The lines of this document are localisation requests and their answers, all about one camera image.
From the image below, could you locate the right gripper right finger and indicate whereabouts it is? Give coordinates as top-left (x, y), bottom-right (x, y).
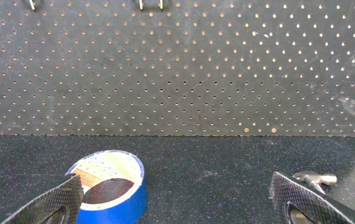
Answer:
top-left (268, 171), bottom-right (355, 224)

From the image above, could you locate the black pegboard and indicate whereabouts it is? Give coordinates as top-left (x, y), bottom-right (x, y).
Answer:
top-left (0, 0), bottom-right (355, 138)

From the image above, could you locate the roll of blue tape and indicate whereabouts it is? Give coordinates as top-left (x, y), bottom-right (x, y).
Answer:
top-left (66, 149), bottom-right (148, 224)

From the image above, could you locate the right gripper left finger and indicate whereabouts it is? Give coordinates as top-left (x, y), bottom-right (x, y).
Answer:
top-left (0, 174), bottom-right (84, 224)

